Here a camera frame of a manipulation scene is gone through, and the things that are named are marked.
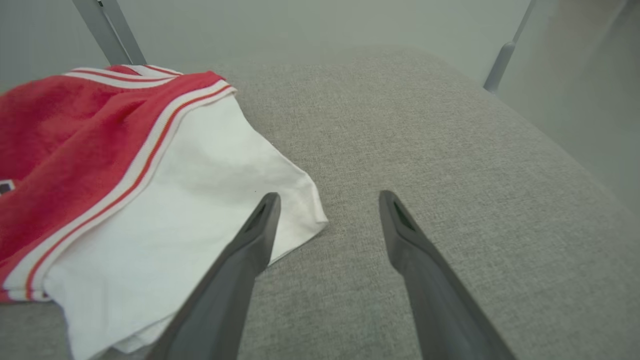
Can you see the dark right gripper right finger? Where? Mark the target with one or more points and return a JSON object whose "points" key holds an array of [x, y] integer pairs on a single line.
{"points": [[430, 290]]}

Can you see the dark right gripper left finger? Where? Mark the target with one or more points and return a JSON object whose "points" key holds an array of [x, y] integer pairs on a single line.
{"points": [[235, 280]]}

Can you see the red and white shirt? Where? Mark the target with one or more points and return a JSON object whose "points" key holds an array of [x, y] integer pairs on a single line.
{"points": [[125, 200]]}

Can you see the grey partition post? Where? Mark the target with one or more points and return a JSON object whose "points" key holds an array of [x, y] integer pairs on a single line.
{"points": [[505, 55]]}

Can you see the grey metal frame leg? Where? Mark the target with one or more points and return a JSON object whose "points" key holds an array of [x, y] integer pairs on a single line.
{"points": [[110, 30]]}

